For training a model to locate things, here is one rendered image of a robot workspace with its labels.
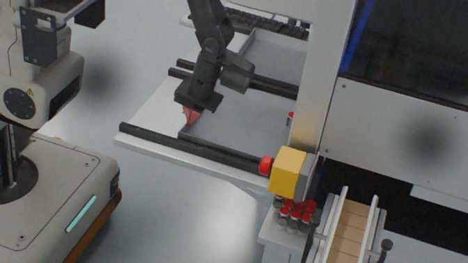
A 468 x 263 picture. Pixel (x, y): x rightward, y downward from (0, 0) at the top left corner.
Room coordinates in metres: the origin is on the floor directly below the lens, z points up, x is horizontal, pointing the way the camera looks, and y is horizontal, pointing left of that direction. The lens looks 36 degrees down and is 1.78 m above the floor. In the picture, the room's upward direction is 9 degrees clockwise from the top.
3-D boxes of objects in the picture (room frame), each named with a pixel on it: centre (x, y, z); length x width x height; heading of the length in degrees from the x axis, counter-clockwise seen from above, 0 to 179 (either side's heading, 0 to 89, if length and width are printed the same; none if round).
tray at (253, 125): (1.23, -0.06, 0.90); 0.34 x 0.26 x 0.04; 76
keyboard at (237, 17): (1.95, 0.01, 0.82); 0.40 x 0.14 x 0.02; 75
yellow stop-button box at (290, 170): (0.96, -0.12, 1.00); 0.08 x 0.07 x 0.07; 76
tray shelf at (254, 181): (1.42, -0.04, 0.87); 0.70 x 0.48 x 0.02; 166
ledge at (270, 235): (0.94, -0.16, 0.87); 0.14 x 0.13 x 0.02; 76
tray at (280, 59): (1.56, -0.14, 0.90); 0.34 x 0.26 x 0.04; 76
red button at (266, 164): (0.97, -0.08, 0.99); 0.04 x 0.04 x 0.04; 76
